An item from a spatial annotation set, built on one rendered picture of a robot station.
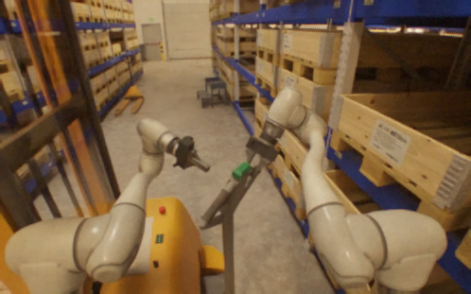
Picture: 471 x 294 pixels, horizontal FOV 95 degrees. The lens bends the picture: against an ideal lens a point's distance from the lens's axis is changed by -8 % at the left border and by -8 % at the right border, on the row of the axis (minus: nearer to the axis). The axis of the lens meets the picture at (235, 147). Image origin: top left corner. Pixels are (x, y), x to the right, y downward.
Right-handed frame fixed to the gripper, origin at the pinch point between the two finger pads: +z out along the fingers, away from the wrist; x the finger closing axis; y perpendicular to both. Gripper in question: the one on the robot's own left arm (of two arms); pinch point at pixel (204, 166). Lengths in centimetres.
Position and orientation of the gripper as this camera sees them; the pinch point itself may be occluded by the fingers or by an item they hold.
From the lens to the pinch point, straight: 96.2
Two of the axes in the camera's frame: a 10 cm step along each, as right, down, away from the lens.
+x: 2.3, -7.8, -5.8
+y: -5.4, 3.9, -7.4
